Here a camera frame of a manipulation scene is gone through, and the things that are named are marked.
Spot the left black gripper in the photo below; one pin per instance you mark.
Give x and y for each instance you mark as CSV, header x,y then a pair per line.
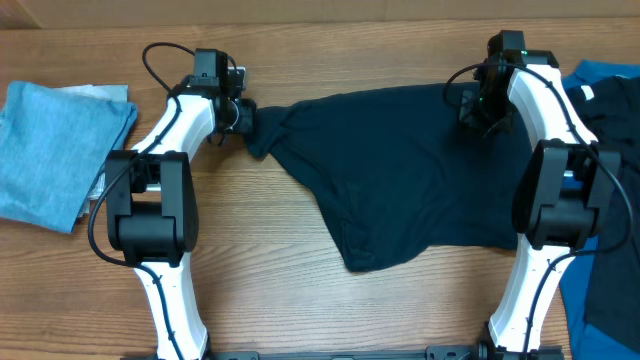
x,y
248,116

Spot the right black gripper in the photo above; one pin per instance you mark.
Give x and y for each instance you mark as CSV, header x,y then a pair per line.
x,y
470,107

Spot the dark navy t-shirt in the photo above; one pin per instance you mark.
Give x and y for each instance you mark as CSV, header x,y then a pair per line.
x,y
394,173

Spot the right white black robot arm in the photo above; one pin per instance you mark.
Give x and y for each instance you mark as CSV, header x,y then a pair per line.
x,y
561,200

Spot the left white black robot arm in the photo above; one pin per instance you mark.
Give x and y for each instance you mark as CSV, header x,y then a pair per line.
x,y
152,214

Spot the black t-shirt at right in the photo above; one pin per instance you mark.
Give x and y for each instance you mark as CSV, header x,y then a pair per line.
x,y
612,200

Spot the folded light blue cloth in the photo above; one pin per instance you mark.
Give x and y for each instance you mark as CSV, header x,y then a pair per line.
x,y
53,145

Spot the blue t-shirt at right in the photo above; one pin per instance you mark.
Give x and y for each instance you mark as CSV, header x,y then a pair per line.
x,y
585,341

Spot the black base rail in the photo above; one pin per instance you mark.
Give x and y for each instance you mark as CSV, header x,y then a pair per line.
x,y
350,355

